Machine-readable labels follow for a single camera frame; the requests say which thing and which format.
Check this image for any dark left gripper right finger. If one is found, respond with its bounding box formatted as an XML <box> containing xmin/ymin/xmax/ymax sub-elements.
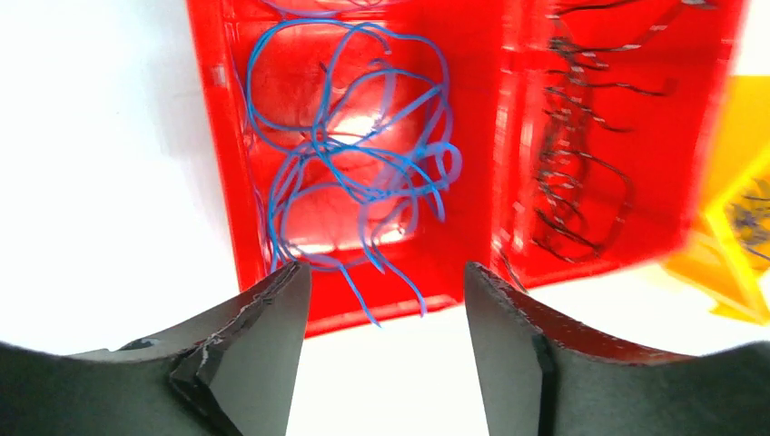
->
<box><xmin>464</xmin><ymin>263</ymin><xmax>769</xmax><ymax>436</ymax></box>

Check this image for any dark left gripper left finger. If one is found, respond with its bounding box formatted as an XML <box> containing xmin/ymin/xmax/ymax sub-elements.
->
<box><xmin>1</xmin><ymin>263</ymin><xmax>311</xmax><ymax>435</ymax></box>

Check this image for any yellow plastic bin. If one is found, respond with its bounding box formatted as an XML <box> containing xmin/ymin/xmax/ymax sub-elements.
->
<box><xmin>662</xmin><ymin>75</ymin><xmax>769</xmax><ymax>325</ymax></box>

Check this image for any left red plastic bin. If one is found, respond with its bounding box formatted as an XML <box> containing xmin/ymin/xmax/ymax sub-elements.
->
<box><xmin>187</xmin><ymin>1</ymin><xmax>505</xmax><ymax>335</ymax></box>

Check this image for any red plastic bin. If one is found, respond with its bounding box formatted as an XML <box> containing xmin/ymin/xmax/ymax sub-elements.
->
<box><xmin>489</xmin><ymin>1</ymin><xmax>749</xmax><ymax>289</ymax></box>
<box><xmin>187</xmin><ymin>1</ymin><xmax>505</xmax><ymax>335</ymax></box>

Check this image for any right red plastic bin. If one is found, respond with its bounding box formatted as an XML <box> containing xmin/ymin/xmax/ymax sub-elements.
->
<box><xmin>489</xmin><ymin>1</ymin><xmax>749</xmax><ymax>289</ymax></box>

